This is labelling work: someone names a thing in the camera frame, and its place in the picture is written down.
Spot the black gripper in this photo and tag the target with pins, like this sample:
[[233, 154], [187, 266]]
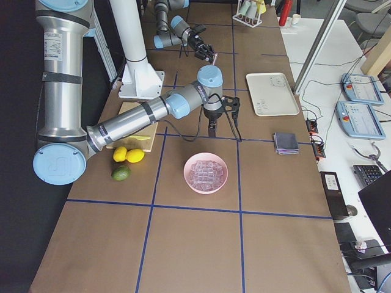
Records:
[[195, 41], [212, 115]]

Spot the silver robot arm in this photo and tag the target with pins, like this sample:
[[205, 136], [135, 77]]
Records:
[[178, 31], [71, 134]]

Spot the pile of clear ice cubes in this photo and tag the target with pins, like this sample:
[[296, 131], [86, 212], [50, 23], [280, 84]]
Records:
[[206, 175]]

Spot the pink bowl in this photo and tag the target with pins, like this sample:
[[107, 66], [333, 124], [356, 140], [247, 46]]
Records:
[[204, 157]]

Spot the cream bear tray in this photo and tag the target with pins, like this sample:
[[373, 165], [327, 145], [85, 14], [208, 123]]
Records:
[[271, 95]]

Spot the folded grey cloth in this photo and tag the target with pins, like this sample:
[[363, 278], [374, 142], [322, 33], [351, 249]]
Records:
[[285, 143]]

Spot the wooden cutting board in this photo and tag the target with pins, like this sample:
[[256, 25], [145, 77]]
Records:
[[143, 140]]

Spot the yellow knife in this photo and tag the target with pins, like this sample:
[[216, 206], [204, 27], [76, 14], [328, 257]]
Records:
[[139, 137]]

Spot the yellow lemon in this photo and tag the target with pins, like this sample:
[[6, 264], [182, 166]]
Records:
[[119, 154], [135, 155]]

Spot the red bottle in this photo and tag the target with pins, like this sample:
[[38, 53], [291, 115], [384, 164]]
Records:
[[285, 12]]

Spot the green avocado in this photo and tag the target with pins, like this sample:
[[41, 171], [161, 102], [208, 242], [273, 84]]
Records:
[[121, 173]]

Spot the black box with label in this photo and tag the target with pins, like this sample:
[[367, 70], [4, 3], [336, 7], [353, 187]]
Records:
[[334, 196]]

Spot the near blue teach pendant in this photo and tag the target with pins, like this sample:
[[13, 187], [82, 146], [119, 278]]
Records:
[[359, 120]]

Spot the blue teach pendant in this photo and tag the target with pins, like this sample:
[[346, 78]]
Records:
[[359, 120], [362, 88]]

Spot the far blue teach pendant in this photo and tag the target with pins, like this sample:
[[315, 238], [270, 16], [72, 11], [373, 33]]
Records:
[[362, 88]]

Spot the black keyboard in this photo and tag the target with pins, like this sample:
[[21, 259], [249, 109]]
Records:
[[367, 174]]

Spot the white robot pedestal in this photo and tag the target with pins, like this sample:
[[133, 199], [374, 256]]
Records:
[[140, 81]]

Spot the aluminium frame post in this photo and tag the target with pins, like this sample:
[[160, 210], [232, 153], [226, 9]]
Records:
[[321, 37]]

